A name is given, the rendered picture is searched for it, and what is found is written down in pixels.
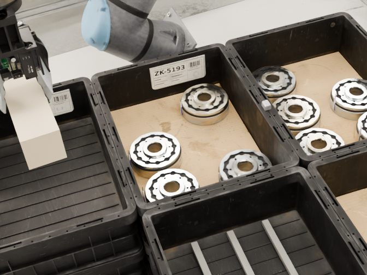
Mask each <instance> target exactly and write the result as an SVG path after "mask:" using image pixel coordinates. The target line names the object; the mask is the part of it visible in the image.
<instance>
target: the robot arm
mask: <svg viewBox="0 0 367 275"><path fill-rule="evenodd" d="M155 2H156V0H89V2H88V3H87V5H86V7H85V10H84V13H83V16H82V22H81V32H82V37H83V39H84V41H85V42H86V43H87V44H89V45H91V46H93V47H95V48H97V50H99V51H104V52H106V53H109V54H111V55H114V56H116V57H118V58H121V59H124V60H126V61H129V62H131V63H133V64H134V63H139V62H142V61H147V60H150V59H154V58H158V57H162V56H166V55H171V54H174V53H178V52H182V51H184V48H185V33H184V31H183V29H182V27H181V26H180V25H178V24H176V23H174V22H171V21H164V20H151V19H148V18H147V17H148V15H149V13H150V11H151V9H152V8H153V6H154V4H155ZM21 5H22V0H0V110H1V111H2V112H3V113H7V103H6V101H5V97H4V96H5V89H4V86H3V84H4V82H5V81H7V80H9V79H12V78H13V79H14V80H15V79H18V78H21V77H23V75H25V78H26V80H28V79H32V78H34V77H35V78H36V79H37V82H38V83H39V84H40V85H41V87H42V89H43V91H44V94H45V96H46V97H47V99H48V100H50V99H51V96H52V94H53V90H52V78H51V71H50V69H49V60H48V52H47V50H46V48H45V45H44V44H43V42H42V41H41V40H40V39H39V38H38V37H37V36H36V33H35V31H33V32H31V29H30V27H29V25H26V24H23V22H22V20H21V21H17V19H16V16H15V12H17V11H18V10H19V9H20V7H21Z"/></svg>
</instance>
